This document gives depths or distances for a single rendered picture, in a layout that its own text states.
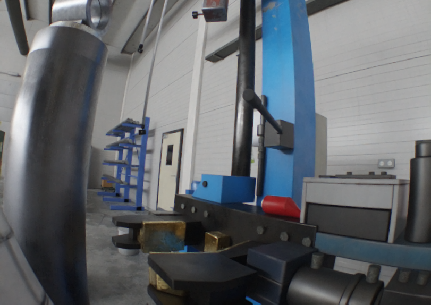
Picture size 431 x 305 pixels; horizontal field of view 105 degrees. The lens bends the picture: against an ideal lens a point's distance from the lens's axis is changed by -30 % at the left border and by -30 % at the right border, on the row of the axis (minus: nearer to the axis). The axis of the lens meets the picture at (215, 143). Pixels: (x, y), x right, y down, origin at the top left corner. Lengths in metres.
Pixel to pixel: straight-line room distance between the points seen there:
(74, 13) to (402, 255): 0.89
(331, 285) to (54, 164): 0.57
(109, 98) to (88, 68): 11.19
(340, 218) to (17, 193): 0.68
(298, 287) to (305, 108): 0.70
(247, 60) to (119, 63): 11.47
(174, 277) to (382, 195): 0.42
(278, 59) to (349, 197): 0.70
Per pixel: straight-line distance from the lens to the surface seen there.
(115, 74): 12.14
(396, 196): 0.50
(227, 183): 0.88
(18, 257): 0.27
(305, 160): 0.94
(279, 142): 0.81
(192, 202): 0.96
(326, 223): 0.57
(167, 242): 0.83
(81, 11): 0.64
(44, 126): 0.50
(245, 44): 1.15
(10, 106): 11.76
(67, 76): 0.53
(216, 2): 1.10
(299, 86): 0.97
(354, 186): 0.53
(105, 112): 11.55
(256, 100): 0.49
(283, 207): 0.65
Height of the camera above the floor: 1.18
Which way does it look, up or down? 8 degrees up
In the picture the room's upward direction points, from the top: 4 degrees clockwise
